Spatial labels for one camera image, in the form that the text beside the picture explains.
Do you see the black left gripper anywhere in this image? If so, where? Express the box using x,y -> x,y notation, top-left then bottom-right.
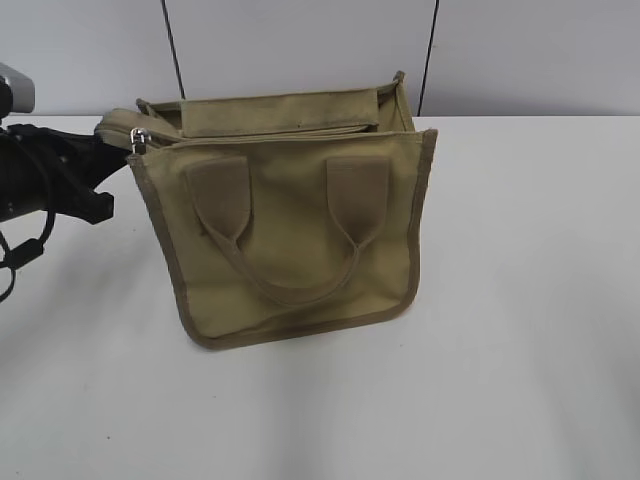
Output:
1,124 -> 130,225

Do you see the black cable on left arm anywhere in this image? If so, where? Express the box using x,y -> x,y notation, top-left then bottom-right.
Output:
0,144 -> 57,304

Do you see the silver zipper pull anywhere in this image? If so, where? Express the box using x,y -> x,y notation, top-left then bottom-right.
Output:
130,127 -> 150,155

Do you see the khaki yellow canvas bag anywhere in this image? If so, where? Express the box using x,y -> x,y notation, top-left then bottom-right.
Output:
95,73 -> 438,350

